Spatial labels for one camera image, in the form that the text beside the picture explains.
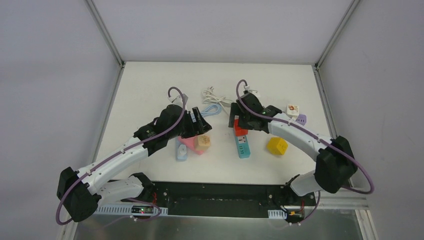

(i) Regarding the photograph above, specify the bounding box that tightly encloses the red cube plug adapter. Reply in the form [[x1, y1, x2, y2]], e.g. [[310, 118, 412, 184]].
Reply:
[[233, 115, 249, 137]]

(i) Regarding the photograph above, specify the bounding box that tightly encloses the teal power strip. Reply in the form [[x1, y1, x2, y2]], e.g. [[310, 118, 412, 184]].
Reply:
[[234, 135, 251, 159]]

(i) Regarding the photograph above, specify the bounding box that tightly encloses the yellow cube plug adapter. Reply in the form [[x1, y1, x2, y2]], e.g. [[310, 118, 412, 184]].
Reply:
[[266, 137, 289, 156]]

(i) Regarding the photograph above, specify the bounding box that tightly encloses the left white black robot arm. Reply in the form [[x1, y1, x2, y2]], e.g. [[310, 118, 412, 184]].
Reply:
[[55, 104, 212, 225]]

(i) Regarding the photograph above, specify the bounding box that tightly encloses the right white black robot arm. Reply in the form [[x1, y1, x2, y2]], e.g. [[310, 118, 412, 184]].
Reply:
[[228, 92, 358, 205]]

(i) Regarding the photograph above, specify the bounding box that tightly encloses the pink triangular plug adapter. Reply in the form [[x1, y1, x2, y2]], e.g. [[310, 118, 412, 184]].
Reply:
[[177, 136, 204, 156]]

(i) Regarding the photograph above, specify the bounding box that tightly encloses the purple socket adapter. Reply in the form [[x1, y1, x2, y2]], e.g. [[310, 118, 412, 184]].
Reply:
[[296, 114, 307, 126]]

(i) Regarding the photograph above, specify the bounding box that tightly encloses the light blue power strip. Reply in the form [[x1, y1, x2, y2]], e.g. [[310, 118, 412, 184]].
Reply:
[[175, 138, 188, 162]]

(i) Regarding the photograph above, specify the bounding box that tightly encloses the beige wooden cube adapter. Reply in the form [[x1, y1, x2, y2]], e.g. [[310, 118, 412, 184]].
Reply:
[[194, 135, 211, 151]]

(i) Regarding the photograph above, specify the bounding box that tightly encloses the white cube adapter with sticker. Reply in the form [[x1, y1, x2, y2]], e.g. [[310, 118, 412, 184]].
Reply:
[[286, 104, 300, 120]]

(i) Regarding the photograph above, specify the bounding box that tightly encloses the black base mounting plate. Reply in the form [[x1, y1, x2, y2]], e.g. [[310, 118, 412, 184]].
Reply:
[[135, 181, 316, 219]]

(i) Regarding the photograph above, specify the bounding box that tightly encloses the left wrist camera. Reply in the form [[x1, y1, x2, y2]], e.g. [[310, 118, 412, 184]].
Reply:
[[168, 93, 188, 106]]

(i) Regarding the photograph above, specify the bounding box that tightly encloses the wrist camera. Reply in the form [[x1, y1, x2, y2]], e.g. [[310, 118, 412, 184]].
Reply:
[[243, 86, 261, 99], [168, 93, 188, 106]]

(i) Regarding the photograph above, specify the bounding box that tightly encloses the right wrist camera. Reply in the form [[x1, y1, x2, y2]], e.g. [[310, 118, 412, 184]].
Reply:
[[243, 86, 261, 99]]

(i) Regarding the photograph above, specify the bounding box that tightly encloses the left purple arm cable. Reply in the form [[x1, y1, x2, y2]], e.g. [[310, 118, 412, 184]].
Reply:
[[55, 86, 188, 226]]

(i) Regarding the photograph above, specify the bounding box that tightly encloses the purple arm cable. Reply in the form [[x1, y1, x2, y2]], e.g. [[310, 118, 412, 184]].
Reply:
[[235, 79, 376, 226], [55, 86, 188, 226]]

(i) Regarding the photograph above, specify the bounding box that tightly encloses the white coiled power cord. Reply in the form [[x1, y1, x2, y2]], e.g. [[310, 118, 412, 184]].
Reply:
[[202, 86, 237, 115]]

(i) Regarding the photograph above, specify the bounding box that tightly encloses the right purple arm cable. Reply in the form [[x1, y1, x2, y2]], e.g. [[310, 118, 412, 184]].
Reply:
[[235, 79, 376, 226]]

